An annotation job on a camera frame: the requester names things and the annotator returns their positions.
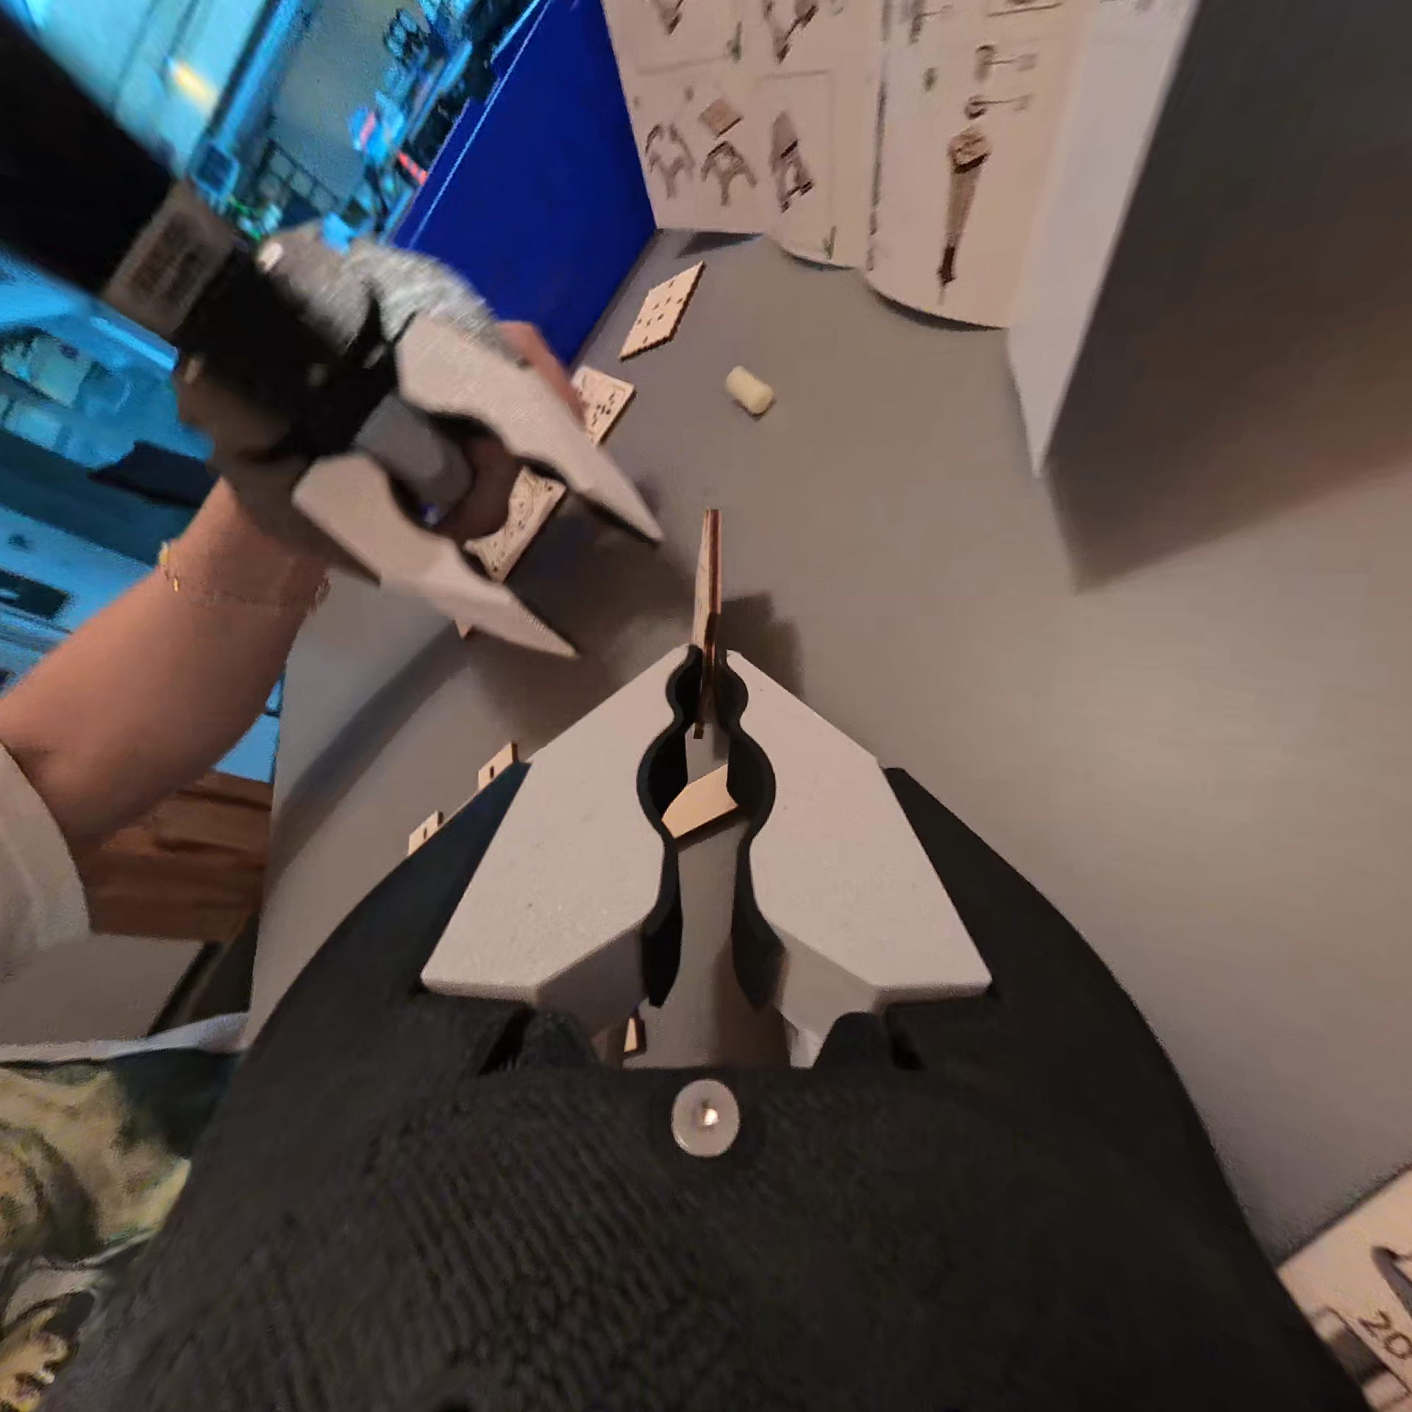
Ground wooden four-square frame piece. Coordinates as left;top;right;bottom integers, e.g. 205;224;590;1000
409;743;738;1061

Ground wooden puzzle sheet arch parts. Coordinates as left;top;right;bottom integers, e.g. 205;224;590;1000
453;368;638;639

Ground thick wooden beam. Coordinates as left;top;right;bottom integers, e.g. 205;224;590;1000
81;774;276;944

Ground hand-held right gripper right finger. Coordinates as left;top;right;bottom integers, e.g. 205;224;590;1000
722;651;993;1069

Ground person's left hand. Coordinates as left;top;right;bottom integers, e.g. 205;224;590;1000
176;456;357;587

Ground person's left forearm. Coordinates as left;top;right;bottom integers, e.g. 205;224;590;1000
0;545;331;862

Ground small serrated square wooden piece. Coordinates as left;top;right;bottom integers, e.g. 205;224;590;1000
618;262;708;363

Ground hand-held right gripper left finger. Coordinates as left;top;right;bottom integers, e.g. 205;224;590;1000
423;649;702;1069

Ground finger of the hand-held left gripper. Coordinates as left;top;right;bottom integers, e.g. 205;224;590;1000
391;314;664;547
294;455;582;661

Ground cross-shaped wooden piece diamond print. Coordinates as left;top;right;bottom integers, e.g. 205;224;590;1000
690;507;725;737

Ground grey desk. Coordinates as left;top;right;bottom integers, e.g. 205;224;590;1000
237;226;1412;1271

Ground white tower instruction sheet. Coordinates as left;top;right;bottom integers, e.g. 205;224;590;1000
600;0;1412;587

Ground blue plastic bin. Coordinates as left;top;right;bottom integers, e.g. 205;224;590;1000
391;0;659;365

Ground gold chain bracelet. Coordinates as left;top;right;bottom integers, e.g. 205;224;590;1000
153;541;331;618

